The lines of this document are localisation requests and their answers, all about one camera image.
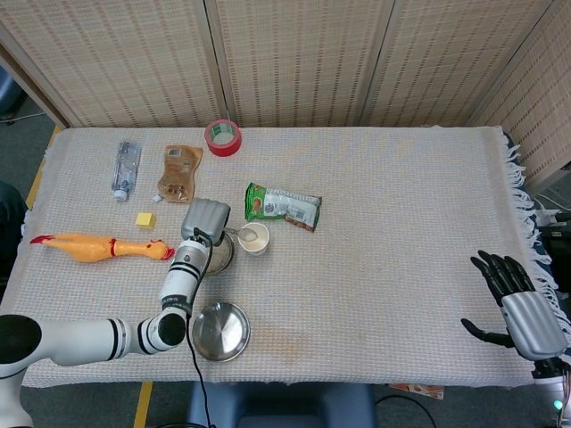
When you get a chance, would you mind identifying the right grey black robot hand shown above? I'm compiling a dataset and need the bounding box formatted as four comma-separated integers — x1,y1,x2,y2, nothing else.
460,249,569,361

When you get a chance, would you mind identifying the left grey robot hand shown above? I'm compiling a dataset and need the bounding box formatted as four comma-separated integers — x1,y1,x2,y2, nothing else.
180,198,232,247

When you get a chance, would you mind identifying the small metal spoon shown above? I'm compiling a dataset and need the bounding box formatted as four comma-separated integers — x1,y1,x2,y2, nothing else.
222,224,260,242

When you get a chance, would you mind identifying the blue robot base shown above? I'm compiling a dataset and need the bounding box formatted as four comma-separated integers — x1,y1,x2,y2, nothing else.
186,381,377,428

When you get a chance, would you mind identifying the steel bowl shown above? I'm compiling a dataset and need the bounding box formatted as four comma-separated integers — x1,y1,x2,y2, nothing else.
201,232,236,278

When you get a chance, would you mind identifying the white paper cup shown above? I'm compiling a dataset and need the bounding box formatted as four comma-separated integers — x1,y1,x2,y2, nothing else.
236,221,270,257

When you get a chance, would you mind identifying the colourful printed snack packet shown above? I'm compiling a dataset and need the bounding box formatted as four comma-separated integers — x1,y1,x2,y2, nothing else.
387,382,446,400

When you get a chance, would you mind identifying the brown spout pouch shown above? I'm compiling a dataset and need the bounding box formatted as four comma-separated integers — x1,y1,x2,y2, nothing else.
152,144,203,205

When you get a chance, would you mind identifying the red tape roll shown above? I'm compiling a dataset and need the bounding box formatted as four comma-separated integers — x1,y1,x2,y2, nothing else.
203,119,244,158

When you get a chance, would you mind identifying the green white snack packet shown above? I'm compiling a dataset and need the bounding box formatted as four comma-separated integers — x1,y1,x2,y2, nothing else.
244,181,323,234

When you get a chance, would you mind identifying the clear plastic water bottle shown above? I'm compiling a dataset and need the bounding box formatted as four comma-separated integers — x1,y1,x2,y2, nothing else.
110,141,142,202

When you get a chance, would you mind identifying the steel plate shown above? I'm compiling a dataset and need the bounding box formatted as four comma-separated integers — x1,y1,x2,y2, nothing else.
192,301,252,363

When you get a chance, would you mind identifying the yellow rubber chicken toy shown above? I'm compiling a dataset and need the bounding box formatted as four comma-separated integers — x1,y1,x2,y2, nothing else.
29,233,176,264

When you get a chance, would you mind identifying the white waffle tablecloth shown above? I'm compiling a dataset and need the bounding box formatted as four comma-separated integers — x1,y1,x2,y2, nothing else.
0,126,571,389

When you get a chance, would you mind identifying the woven folding screen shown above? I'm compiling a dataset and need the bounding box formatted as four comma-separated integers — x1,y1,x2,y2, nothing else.
0,0,571,193

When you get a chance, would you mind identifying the dark object beside table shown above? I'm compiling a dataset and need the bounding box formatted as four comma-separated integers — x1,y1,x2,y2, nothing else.
0,180,29,286

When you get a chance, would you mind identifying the blue chair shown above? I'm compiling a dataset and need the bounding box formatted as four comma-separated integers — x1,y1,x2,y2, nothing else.
0,66,24,118

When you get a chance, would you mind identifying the black box with cables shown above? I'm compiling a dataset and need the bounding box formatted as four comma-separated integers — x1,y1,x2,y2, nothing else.
537,222,571,273

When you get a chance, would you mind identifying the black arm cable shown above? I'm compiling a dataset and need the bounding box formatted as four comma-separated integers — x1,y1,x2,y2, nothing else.
185,226,213,428

